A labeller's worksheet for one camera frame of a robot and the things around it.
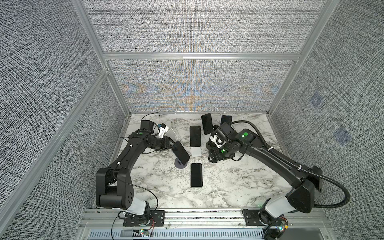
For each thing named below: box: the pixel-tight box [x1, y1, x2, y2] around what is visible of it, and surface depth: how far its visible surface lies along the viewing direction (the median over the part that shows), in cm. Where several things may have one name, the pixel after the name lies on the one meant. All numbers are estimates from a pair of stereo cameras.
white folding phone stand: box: [190, 146, 202, 157], surface depth 97 cm
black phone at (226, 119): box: [220, 115, 233, 126], surface depth 99 cm
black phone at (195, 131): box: [189, 125, 201, 147], surface depth 93 cm
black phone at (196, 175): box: [190, 163, 203, 187], surface depth 87 cm
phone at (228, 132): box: [212, 122, 238, 143], surface depth 61 cm
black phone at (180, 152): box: [171, 140, 190, 165], surface depth 88 cm
